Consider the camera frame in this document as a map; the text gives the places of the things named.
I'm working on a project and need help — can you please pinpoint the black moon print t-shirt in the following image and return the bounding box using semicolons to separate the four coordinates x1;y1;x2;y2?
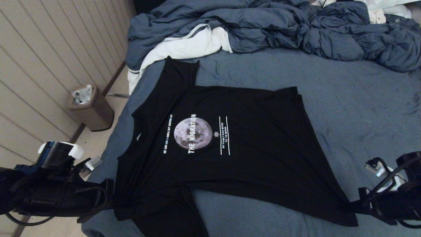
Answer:
113;56;359;237

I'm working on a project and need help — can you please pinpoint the brown trash bin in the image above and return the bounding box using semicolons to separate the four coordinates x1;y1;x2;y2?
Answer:
67;85;114;131

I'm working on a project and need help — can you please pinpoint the blue bed sheet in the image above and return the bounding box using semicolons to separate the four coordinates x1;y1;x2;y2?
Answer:
81;46;421;237

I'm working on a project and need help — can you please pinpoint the white garment with grey stripe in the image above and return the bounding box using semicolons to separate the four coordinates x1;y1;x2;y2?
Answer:
127;24;233;95

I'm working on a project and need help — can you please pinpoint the white pillow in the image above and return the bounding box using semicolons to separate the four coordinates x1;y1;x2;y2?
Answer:
360;0;421;19

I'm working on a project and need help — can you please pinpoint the crumpled blue duvet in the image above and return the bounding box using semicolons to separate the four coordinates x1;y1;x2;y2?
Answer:
125;0;421;73

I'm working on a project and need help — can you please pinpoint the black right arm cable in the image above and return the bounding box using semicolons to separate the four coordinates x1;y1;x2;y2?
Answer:
363;155;421;229

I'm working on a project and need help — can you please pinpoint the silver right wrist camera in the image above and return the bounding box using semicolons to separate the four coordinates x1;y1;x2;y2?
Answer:
364;158;407;193

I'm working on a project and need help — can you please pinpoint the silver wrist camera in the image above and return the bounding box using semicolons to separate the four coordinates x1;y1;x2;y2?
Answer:
364;158;407;193
79;156;103;178

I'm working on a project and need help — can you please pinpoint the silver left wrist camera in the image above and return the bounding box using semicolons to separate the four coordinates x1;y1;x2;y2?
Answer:
79;156;103;178

